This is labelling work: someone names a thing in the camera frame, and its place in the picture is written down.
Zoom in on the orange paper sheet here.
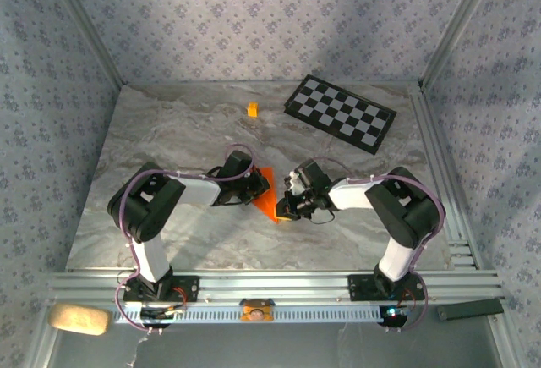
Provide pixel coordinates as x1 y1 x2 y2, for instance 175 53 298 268
252 167 282 225

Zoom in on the black white checkerboard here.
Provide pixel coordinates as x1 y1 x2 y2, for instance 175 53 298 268
282 74 397 156

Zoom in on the cartoon face sticker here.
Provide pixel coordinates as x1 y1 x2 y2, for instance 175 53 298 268
238 298 275 322

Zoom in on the black flat bar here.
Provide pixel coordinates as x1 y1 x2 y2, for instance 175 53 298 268
436 298 505 321

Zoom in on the beige sponge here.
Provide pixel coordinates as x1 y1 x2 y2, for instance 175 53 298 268
47 302 111 336

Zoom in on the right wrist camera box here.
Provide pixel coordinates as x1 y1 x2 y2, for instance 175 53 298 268
283 171 306 196

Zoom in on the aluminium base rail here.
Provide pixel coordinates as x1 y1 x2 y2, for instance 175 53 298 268
46 270 506 305

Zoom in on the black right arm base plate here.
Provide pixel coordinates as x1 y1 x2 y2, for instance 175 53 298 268
347 273 426 302

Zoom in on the white slotted cable duct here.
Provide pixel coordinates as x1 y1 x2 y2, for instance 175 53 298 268
112 304 384 325

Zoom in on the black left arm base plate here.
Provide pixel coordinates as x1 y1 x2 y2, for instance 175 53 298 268
123 275 200 303

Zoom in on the aluminium side rail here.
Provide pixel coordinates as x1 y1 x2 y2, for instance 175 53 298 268
407 86 483 270

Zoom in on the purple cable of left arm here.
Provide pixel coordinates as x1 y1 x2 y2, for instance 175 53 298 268
116 143 257 338

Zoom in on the aluminium frame post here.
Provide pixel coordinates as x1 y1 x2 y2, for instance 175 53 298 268
418 0 502 90

